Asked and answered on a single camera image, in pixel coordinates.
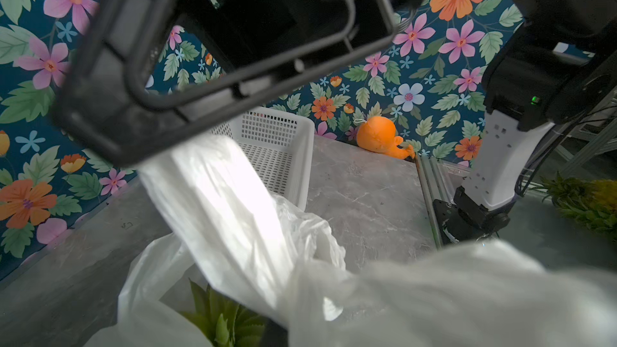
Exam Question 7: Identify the pineapples outside the cell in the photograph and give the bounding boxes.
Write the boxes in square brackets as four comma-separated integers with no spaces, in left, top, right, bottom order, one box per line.
[534,173,616,243]

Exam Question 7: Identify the green pineapple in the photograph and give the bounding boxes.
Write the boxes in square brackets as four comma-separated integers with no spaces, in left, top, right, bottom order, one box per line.
[180,280,266,346]

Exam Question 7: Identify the orange plush toy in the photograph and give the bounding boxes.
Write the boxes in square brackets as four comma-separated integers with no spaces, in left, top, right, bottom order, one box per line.
[356,116,416,160]

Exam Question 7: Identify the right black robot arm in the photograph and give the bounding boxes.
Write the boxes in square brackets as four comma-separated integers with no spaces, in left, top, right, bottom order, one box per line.
[51,0,616,244]

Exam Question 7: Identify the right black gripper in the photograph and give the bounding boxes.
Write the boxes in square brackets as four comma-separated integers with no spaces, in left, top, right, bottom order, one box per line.
[51,0,424,166]

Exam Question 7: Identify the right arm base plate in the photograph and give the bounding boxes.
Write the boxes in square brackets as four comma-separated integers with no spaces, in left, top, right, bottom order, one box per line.
[432,186,516,245]

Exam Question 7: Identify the white perforated plastic basket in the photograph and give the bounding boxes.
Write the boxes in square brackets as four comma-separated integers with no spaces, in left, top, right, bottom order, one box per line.
[208,107,314,210]

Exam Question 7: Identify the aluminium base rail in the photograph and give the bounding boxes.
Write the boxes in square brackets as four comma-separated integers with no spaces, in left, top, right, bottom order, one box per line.
[416,156,469,248]

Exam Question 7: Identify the white plastic bag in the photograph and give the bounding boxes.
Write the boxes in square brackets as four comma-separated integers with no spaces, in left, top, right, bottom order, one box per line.
[89,134,616,346]

